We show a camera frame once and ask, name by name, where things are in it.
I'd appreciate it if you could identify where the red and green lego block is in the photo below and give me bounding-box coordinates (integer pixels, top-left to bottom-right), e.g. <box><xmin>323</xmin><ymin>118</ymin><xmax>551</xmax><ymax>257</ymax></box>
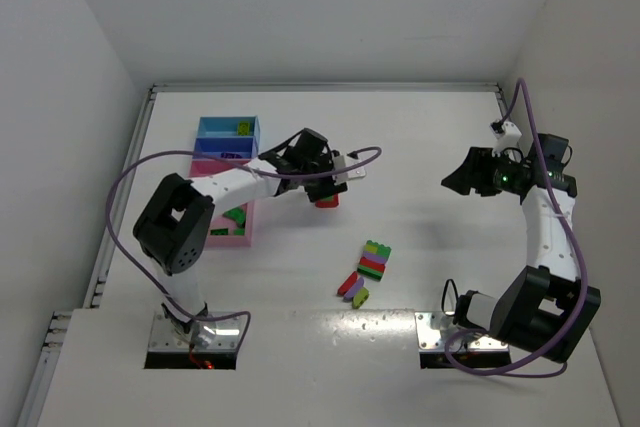
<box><xmin>314</xmin><ymin>194</ymin><xmax>340</xmax><ymax>209</ymax></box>

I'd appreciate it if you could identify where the multicolour lego block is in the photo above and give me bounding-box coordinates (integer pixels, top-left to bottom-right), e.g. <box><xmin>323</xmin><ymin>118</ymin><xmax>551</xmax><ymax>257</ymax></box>
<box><xmin>356</xmin><ymin>240</ymin><xmax>392</xmax><ymax>281</ymax></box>

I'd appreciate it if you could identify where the purple flower lego brick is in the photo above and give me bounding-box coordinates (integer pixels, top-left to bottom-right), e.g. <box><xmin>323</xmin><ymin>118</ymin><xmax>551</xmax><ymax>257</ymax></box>
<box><xmin>220</xmin><ymin>151</ymin><xmax>250</xmax><ymax>159</ymax></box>

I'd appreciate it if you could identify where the green lego brick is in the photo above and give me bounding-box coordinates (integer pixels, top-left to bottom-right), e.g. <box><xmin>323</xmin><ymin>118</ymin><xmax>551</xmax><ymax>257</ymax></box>
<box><xmin>209</xmin><ymin>228</ymin><xmax>229</xmax><ymax>236</ymax></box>

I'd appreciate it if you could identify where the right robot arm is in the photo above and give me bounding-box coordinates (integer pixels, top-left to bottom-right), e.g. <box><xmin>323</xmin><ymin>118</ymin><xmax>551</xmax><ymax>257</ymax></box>
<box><xmin>441</xmin><ymin>134</ymin><xmax>601</xmax><ymax>363</ymax></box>

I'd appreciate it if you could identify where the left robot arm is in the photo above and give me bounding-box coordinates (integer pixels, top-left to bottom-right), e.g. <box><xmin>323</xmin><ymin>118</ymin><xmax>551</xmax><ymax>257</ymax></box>
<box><xmin>133</xmin><ymin>128</ymin><xmax>357</xmax><ymax>334</ymax></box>

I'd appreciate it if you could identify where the red half round lego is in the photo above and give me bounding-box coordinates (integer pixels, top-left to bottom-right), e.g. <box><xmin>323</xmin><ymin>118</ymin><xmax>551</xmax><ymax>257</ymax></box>
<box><xmin>337</xmin><ymin>271</ymin><xmax>358</xmax><ymax>297</ymax></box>

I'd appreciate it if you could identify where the dark blue bin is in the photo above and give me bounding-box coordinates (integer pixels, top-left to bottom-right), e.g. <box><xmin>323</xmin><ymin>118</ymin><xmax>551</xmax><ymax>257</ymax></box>
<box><xmin>193</xmin><ymin>136</ymin><xmax>258</xmax><ymax>159</ymax></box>

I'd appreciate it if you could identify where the purple half round lego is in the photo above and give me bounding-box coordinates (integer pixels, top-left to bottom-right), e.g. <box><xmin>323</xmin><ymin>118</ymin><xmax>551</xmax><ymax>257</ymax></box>
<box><xmin>344</xmin><ymin>277</ymin><xmax>364</xmax><ymax>301</ymax></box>

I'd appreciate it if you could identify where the lime small lego brick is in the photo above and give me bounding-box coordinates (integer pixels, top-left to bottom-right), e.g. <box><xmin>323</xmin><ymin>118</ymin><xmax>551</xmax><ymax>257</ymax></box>
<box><xmin>352</xmin><ymin>287</ymin><xmax>370</xmax><ymax>309</ymax></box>

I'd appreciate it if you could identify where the upper pink bin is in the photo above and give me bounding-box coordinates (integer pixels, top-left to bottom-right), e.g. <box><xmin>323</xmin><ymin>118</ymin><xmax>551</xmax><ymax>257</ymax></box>
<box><xmin>188</xmin><ymin>159</ymin><xmax>249</xmax><ymax>179</ymax></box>

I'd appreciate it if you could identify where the light blue bin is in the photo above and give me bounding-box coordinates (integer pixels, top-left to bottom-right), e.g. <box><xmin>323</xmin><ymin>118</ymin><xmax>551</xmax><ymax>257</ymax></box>
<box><xmin>197</xmin><ymin>116</ymin><xmax>260</xmax><ymax>139</ymax></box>

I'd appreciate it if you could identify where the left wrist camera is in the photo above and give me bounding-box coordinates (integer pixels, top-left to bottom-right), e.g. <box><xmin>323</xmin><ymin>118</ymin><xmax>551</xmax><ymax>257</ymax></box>
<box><xmin>333</xmin><ymin>154</ymin><xmax>366</xmax><ymax>184</ymax></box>

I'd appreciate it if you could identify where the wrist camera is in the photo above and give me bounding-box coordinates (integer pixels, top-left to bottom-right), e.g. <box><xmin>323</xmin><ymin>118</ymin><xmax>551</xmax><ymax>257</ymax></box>
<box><xmin>333</xmin><ymin>154</ymin><xmax>366</xmax><ymax>184</ymax></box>
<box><xmin>490</xmin><ymin>120</ymin><xmax>522</xmax><ymax>157</ymax></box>

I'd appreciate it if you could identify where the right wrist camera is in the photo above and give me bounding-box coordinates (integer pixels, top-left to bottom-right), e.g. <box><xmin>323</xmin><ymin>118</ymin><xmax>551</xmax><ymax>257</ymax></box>
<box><xmin>490</xmin><ymin>120</ymin><xmax>522</xmax><ymax>157</ymax></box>

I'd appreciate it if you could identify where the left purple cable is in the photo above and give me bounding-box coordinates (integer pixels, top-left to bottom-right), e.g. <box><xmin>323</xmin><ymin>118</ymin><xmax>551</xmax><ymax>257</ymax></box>
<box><xmin>106</xmin><ymin>145</ymin><xmax>383</xmax><ymax>348</ymax></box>

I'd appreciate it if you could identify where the purple cable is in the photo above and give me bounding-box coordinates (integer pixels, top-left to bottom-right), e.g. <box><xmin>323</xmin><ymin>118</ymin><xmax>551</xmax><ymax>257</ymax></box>
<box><xmin>443</xmin><ymin>78</ymin><xmax>589</xmax><ymax>378</ymax></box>
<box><xmin>106</xmin><ymin>145</ymin><xmax>383</xmax><ymax>348</ymax></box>

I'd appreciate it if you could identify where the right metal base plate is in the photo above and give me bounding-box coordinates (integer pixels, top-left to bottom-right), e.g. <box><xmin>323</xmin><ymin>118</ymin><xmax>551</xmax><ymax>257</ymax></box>
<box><xmin>415</xmin><ymin>312</ymin><xmax>509</xmax><ymax>353</ymax></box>

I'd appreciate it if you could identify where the metal base plate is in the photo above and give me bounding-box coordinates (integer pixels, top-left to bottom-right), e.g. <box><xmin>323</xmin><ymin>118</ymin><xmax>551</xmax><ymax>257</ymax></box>
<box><xmin>147</xmin><ymin>314</ymin><xmax>244</xmax><ymax>354</ymax></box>
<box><xmin>415</xmin><ymin>312</ymin><xmax>509</xmax><ymax>353</ymax></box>

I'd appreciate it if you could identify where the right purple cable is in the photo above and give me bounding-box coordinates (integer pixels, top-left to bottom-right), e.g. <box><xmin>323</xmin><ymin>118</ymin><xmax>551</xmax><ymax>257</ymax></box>
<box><xmin>443</xmin><ymin>78</ymin><xmax>589</xmax><ymax>378</ymax></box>

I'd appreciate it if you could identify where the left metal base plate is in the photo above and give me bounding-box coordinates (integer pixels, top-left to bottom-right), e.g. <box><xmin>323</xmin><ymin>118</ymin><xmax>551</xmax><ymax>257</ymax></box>
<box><xmin>147</xmin><ymin>314</ymin><xmax>244</xmax><ymax>354</ymax></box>

